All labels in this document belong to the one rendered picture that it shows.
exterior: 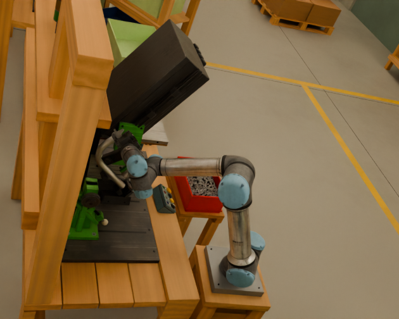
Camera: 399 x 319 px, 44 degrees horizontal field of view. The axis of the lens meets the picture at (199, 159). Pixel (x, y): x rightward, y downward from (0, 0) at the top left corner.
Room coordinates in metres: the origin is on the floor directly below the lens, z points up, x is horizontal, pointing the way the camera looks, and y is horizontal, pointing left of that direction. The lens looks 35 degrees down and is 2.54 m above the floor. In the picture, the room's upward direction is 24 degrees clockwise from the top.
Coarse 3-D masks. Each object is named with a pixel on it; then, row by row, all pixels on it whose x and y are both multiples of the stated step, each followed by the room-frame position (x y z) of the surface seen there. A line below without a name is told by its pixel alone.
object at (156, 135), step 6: (156, 126) 2.09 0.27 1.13; (162, 126) 2.11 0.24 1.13; (102, 132) 1.86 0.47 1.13; (150, 132) 2.02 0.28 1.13; (156, 132) 2.04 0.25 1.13; (162, 132) 2.06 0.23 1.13; (102, 138) 1.85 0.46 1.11; (144, 138) 1.95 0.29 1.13; (150, 138) 1.97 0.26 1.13; (156, 138) 1.99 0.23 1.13; (162, 138) 2.01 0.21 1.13; (156, 144) 1.98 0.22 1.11; (162, 144) 1.99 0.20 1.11
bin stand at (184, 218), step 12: (168, 180) 2.16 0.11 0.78; (180, 204) 1.99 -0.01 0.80; (180, 216) 1.93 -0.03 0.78; (192, 216) 1.96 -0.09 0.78; (204, 216) 1.99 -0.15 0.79; (216, 216) 2.02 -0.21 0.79; (180, 228) 1.95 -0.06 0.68; (204, 228) 2.06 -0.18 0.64; (216, 228) 2.05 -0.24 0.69; (204, 240) 2.03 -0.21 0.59; (192, 252) 2.06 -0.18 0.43
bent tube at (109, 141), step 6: (108, 138) 1.74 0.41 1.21; (102, 144) 1.71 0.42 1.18; (108, 144) 1.72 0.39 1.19; (96, 150) 1.70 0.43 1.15; (102, 150) 1.70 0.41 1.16; (96, 156) 1.69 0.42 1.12; (96, 162) 1.69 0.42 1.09; (102, 162) 1.70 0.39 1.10; (102, 168) 1.69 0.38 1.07; (108, 168) 1.71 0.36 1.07; (108, 174) 1.70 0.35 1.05; (114, 174) 1.72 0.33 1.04; (114, 180) 1.71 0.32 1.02; (120, 180) 1.73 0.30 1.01; (120, 186) 1.72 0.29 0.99
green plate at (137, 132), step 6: (120, 126) 1.79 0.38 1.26; (126, 126) 1.80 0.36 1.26; (132, 126) 1.82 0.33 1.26; (144, 126) 1.85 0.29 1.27; (132, 132) 1.81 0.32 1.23; (138, 132) 1.83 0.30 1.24; (138, 138) 1.82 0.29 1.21; (114, 144) 1.82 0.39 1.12; (114, 150) 1.76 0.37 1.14; (120, 162) 1.77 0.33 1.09
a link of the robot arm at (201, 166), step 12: (156, 156) 1.67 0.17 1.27; (228, 156) 1.63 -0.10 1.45; (240, 156) 1.62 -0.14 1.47; (156, 168) 1.60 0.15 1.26; (168, 168) 1.60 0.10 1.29; (180, 168) 1.60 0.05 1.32; (192, 168) 1.60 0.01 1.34; (204, 168) 1.60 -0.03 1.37; (216, 168) 1.59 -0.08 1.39; (252, 168) 1.63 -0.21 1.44
